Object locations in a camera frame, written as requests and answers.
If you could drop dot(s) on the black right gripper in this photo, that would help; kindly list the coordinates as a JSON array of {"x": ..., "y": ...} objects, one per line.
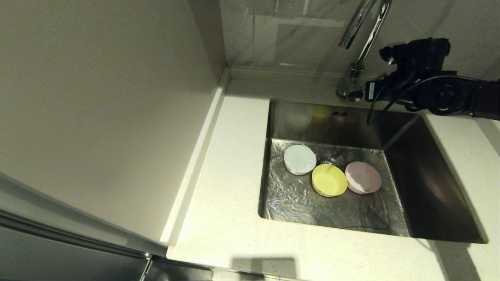
[{"x": 420, "y": 64}]

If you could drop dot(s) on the pink plastic bowl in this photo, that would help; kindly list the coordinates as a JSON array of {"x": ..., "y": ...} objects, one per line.
[{"x": 363, "y": 178}]

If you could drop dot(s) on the yellow plastic bowl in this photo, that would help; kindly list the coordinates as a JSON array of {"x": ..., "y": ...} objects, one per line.
[{"x": 329, "y": 180}]

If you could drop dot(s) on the white plastic bowl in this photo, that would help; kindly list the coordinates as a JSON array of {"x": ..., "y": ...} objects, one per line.
[{"x": 300, "y": 160}]

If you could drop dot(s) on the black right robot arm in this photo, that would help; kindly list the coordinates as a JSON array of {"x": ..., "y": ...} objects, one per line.
[{"x": 465, "y": 95}]

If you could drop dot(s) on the stainless steel sink basin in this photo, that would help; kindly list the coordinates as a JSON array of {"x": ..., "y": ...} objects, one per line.
[{"x": 304, "y": 210}]

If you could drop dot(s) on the chrome gooseneck faucet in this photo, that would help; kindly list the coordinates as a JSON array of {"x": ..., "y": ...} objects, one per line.
[{"x": 367, "y": 39}]

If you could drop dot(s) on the round metal drain strainer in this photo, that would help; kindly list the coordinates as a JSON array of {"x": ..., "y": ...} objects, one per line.
[{"x": 328, "y": 160}]

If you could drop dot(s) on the beige tall cabinet panel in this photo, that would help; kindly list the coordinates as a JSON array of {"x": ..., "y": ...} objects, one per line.
[{"x": 97, "y": 97}]

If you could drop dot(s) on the grey metal appliance door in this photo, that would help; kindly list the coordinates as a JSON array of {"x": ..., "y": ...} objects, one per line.
[{"x": 47, "y": 246}]

